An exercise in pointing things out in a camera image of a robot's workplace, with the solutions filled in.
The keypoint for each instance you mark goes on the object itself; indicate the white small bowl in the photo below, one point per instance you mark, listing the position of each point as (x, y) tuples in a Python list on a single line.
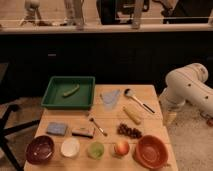
[(70, 147)]

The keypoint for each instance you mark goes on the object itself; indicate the green pickle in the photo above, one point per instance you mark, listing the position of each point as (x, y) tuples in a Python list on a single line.
[(72, 91)]

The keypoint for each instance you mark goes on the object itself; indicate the dark grape bunch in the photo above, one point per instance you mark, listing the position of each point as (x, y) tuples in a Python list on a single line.
[(133, 133)]

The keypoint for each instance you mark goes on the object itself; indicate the blue sponge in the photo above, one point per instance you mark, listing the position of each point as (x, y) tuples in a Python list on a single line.
[(56, 128)]

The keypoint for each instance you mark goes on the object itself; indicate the dark maroon bowl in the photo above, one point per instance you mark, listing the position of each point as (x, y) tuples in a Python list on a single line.
[(40, 150)]

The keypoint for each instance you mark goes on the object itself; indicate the green plastic tray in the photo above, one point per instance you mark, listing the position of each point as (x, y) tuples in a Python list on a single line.
[(80, 100)]

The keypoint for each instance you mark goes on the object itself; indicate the green small cup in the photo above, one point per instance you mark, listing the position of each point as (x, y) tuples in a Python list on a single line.
[(95, 150)]

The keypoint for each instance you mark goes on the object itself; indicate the small brush wooden handle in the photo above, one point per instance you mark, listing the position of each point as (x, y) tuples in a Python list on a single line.
[(99, 128)]

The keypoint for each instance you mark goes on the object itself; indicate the orange bowl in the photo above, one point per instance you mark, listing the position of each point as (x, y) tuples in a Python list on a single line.
[(150, 152)]

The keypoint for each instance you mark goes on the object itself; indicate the red yellow apple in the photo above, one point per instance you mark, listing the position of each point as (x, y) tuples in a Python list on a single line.
[(121, 148)]

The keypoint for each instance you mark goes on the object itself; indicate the metal spoon black handle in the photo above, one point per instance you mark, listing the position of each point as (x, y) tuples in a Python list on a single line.
[(130, 94)]

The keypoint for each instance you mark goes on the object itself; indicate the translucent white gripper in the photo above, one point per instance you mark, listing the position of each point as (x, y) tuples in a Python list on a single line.
[(169, 110)]

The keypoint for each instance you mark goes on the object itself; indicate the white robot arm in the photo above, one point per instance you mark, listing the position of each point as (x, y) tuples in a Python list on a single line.
[(186, 84)]

